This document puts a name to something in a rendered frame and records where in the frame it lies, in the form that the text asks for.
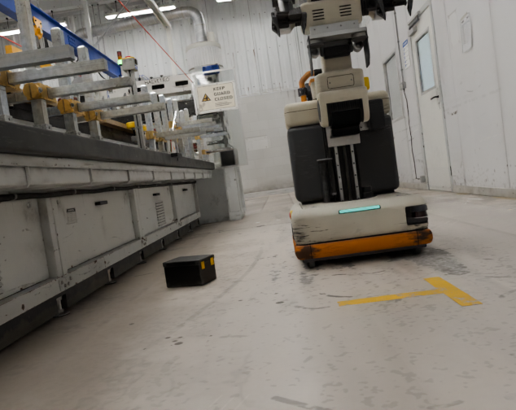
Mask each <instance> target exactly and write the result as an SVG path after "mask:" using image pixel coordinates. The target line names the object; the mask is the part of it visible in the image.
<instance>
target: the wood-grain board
mask: <svg viewBox="0 0 516 410"><path fill-rule="evenodd" d="M57 104H58V101H57V103H52V104H46V107H57ZM106 122H107V123H101V125H104V126H107V127H110V128H114V129H119V130H121V131H125V132H127V133H132V134H133V130H132V129H127V126H126V124H123V123H121V122H118V121H115V120H111V119H106Z"/></svg>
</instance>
